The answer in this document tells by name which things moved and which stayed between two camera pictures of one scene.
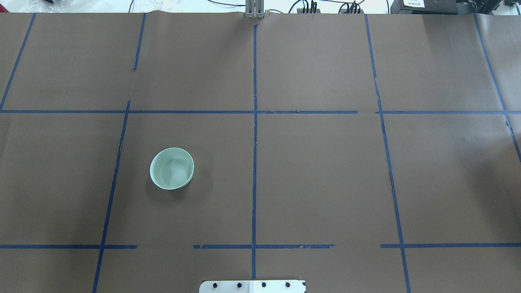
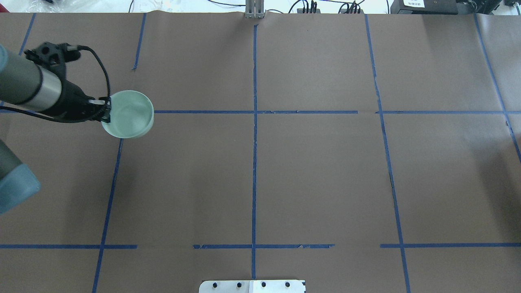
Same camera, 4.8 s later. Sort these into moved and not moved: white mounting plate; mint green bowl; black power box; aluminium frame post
Moved: mint green bowl
Not moved: black power box; white mounting plate; aluminium frame post
